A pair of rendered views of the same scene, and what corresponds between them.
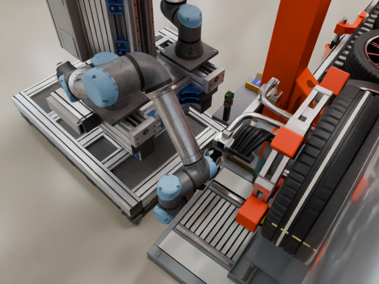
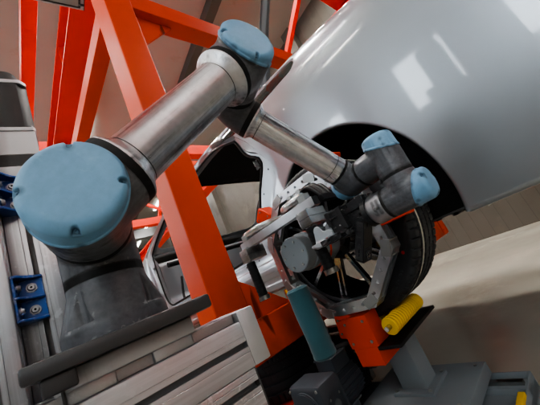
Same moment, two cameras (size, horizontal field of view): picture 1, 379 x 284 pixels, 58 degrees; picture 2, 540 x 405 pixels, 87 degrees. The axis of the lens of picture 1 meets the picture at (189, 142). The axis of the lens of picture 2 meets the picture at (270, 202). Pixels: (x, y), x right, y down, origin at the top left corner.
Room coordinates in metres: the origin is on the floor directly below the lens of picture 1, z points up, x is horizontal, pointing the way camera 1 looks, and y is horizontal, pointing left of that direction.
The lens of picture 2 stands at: (0.76, 0.75, 0.79)
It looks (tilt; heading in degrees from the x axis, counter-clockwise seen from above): 15 degrees up; 279
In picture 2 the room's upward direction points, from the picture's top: 24 degrees counter-clockwise
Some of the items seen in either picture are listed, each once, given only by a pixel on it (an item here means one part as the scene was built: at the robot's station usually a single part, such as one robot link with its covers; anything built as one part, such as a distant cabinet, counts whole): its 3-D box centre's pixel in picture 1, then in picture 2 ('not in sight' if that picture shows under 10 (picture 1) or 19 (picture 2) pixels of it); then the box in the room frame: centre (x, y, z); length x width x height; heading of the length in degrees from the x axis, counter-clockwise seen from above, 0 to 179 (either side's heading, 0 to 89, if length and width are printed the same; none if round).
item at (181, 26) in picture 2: not in sight; (276, 67); (0.54, -1.57, 2.54); 2.58 x 0.12 x 0.42; 55
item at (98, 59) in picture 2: not in sight; (87, 110); (2.12, -1.02, 2.67); 1.77 x 0.10 x 0.12; 145
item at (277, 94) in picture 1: (269, 94); (252, 253); (1.07, -0.33, 0.93); 0.09 x 0.05 x 0.05; 55
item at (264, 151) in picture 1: (274, 145); (311, 248); (0.85, -0.34, 0.85); 0.21 x 0.14 x 0.14; 55
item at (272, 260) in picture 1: (295, 234); (407, 358); (0.71, -0.54, 0.32); 0.40 x 0.30 x 0.28; 145
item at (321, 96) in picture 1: (291, 154); (322, 243); (0.81, -0.40, 0.85); 0.54 x 0.07 x 0.54; 145
